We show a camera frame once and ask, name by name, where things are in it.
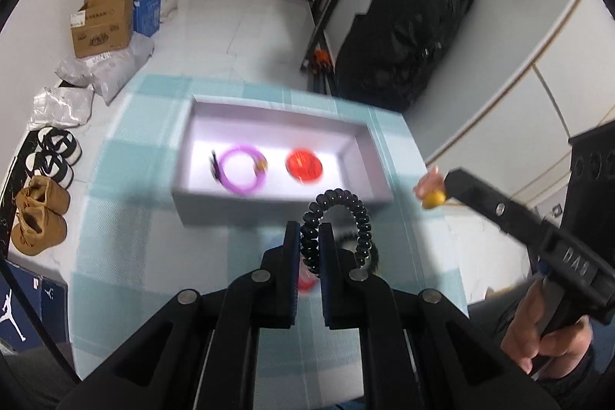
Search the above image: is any black and white sneaker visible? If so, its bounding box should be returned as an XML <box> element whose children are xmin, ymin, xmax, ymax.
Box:
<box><xmin>25</xmin><ymin>151</ymin><xmax>74</xmax><ymax>190</ymax></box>
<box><xmin>37</xmin><ymin>126</ymin><xmax>82</xmax><ymax>163</ymax></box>

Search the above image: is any brown cardboard box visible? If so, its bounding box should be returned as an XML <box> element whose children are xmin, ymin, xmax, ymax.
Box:
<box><xmin>70</xmin><ymin>0</ymin><xmax>135</xmax><ymax>58</ymax></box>

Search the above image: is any black marbled board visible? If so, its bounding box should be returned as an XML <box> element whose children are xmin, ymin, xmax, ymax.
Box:
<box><xmin>0</xmin><ymin>129</ymin><xmax>44</xmax><ymax>259</ymax></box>

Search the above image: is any black spiral bracelet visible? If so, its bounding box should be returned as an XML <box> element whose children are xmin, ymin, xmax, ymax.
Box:
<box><xmin>301</xmin><ymin>188</ymin><xmax>380</xmax><ymax>279</ymax></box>

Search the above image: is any blue cardboard box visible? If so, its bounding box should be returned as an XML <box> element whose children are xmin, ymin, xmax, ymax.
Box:
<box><xmin>98</xmin><ymin>0</ymin><xmax>163</xmax><ymax>37</ymax></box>

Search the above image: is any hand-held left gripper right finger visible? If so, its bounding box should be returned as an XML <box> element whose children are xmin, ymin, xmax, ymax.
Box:
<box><xmin>319</xmin><ymin>222</ymin><xmax>563</xmax><ymax>410</ymax></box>

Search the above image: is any silver rectangular box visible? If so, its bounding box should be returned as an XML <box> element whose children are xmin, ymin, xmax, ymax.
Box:
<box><xmin>171</xmin><ymin>94</ymin><xmax>395</xmax><ymax>228</ymax></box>

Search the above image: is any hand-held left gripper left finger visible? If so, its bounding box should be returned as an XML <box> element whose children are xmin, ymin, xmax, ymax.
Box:
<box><xmin>58</xmin><ymin>222</ymin><xmax>301</xmax><ymax>410</ymax></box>

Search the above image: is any red bracelet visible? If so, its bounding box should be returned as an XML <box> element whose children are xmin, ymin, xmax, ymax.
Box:
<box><xmin>285</xmin><ymin>147</ymin><xmax>325</xmax><ymax>186</ymax></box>

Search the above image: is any yellow pink bead bracelet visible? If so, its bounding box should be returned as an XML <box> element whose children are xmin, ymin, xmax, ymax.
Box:
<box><xmin>414</xmin><ymin>167</ymin><xmax>449</xmax><ymax>210</ymax></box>

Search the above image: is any teal checkered tablecloth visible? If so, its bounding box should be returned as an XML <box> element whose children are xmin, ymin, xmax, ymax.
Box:
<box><xmin>67</xmin><ymin>74</ymin><xmax>469</xmax><ymax>410</ymax></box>

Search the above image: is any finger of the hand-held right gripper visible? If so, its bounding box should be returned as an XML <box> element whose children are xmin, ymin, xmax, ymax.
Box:
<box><xmin>444</xmin><ymin>168</ymin><xmax>549</xmax><ymax>247</ymax></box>

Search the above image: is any black backpack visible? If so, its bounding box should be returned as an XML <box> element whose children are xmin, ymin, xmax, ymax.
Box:
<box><xmin>334</xmin><ymin>0</ymin><xmax>476</xmax><ymax>113</ymax></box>

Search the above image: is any person's right hand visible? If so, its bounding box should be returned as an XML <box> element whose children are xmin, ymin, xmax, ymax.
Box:
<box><xmin>500</xmin><ymin>278</ymin><xmax>595</xmax><ymax>375</ymax></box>

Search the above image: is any purple bracelet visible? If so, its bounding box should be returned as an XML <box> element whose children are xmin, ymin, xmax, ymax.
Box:
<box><xmin>209</xmin><ymin>144</ymin><xmax>269</xmax><ymax>198</ymax></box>

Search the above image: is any tan suede boot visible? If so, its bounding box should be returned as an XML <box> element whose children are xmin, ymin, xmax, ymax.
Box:
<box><xmin>10</xmin><ymin>206</ymin><xmax>67</xmax><ymax>256</ymax></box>
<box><xmin>15</xmin><ymin>176</ymin><xmax>71</xmax><ymax>219</ymax></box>

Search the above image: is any large grey plastic package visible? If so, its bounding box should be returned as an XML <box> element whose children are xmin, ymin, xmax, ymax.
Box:
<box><xmin>92</xmin><ymin>33</ymin><xmax>155</xmax><ymax>106</ymax></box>

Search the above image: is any small grey plastic package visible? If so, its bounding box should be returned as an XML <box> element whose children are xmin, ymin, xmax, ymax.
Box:
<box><xmin>54</xmin><ymin>56</ymin><xmax>105</xmax><ymax>87</ymax></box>

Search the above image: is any blue shoe box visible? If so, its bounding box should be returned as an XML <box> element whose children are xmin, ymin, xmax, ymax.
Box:
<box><xmin>0</xmin><ymin>263</ymin><xmax>70</xmax><ymax>355</ymax></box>

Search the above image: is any white crinkled plastic package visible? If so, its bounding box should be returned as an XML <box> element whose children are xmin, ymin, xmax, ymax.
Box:
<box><xmin>29</xmin><ymin>86</ymin><xmax>94</xmax><ymax>132</ymax></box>

